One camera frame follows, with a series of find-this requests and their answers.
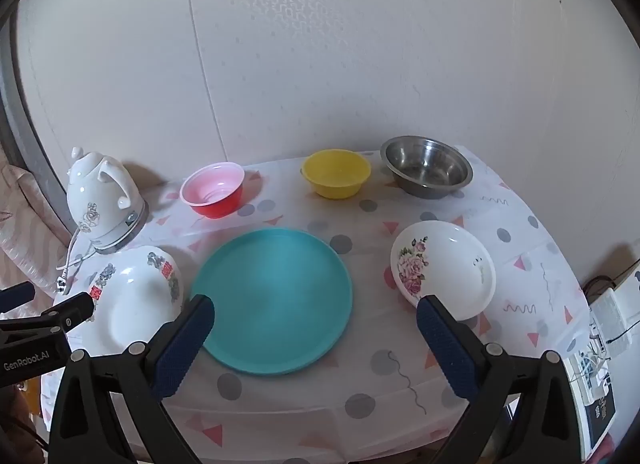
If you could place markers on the teal plastic plate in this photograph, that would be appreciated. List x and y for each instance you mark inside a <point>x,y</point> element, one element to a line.
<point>280,299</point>

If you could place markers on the white rose print plate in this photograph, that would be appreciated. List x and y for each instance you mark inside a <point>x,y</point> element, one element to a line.
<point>450,264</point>

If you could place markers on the dark printed box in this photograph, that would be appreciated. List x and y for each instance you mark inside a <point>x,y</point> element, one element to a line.
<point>597,404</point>

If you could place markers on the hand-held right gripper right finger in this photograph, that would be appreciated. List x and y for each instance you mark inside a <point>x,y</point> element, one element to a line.
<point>445,339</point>

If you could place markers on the white ceramic electric kettle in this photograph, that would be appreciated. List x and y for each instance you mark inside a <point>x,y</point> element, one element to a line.
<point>100,199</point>

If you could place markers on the white dragon pattern plate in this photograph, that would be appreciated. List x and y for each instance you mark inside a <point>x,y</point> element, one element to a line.
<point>135,304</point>

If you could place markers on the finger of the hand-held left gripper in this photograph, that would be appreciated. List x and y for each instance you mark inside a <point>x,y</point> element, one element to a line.
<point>75,309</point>
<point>15,296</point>

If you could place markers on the pink striped blanket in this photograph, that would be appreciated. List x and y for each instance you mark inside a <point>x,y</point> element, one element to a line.
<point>25,224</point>

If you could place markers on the yellow plastic bowl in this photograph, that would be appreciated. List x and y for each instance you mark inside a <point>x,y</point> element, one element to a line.
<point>335,174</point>

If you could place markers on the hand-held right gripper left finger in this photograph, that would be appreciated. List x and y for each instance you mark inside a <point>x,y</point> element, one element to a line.
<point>182,344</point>

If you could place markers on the stainless steel bowl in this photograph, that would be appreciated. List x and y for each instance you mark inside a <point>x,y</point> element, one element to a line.
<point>425,169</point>

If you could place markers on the red plastic bowl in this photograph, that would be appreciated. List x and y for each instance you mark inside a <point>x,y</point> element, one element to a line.
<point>212,189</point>

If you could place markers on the white box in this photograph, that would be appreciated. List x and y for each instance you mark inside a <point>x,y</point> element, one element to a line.
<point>617,314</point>

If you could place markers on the patterned white tablecloth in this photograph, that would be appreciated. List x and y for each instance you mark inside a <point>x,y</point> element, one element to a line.
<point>380,384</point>

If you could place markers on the grey bed frame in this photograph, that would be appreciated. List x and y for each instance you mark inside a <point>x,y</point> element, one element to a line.
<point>15,109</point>

